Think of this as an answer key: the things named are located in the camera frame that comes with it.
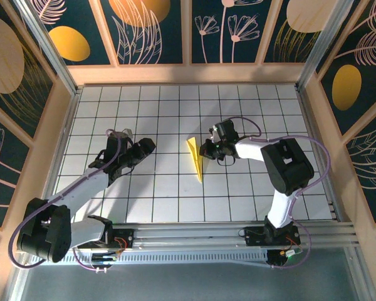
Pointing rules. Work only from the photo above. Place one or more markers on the aluminium corner post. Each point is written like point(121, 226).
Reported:
point(321, 47)
point(48, 47)

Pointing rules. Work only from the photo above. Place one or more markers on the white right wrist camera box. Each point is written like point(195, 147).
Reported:
point(214, 133)

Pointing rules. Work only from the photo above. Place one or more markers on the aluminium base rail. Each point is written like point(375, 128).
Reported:
point(191, 235)

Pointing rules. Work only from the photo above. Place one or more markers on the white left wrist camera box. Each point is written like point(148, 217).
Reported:
point(126, 134)

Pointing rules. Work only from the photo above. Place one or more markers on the yellow paper sheet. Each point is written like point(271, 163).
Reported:
point(195, 156)

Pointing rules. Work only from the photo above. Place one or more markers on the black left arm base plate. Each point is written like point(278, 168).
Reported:
point(125, 238)

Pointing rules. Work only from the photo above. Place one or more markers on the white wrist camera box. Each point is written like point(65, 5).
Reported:
point(126, 134)
point(214, 133)

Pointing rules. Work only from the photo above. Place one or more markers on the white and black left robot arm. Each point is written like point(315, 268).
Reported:
point(81, 189)

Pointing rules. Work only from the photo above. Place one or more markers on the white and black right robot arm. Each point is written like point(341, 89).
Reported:
point(285, 163)

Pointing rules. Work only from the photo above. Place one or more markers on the black controller board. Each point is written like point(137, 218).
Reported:
point(282, 259)
point(103, 257)

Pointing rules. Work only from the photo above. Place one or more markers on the aluminium side rail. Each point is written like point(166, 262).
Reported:
point(311, 125)
point(59, 156)

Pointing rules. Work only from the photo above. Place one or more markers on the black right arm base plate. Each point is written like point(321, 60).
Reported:
point(253, 235)

